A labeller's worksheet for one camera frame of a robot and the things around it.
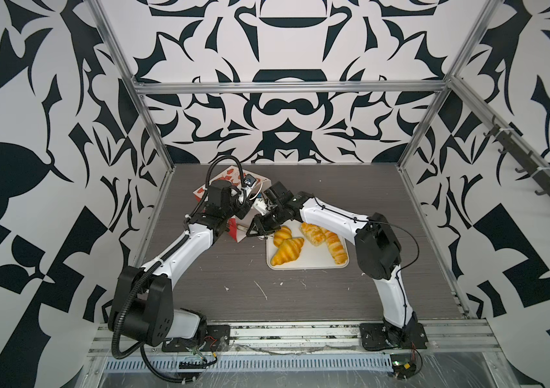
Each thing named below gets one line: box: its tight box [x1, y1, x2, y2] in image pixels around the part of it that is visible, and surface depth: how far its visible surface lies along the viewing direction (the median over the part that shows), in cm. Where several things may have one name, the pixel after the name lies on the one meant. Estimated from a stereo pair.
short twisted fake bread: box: [299, 221, 328, 247], surface depth 94 cm
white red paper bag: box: [193, 165, 271, 243], surface depth 73 cm
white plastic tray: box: [266, 221, 351, 270], surface depth 92 cm
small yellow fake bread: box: [273, 224, 299, 254], surface depth 92 cm
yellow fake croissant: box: [270, 237, 305, 266], surface depth 89 cm
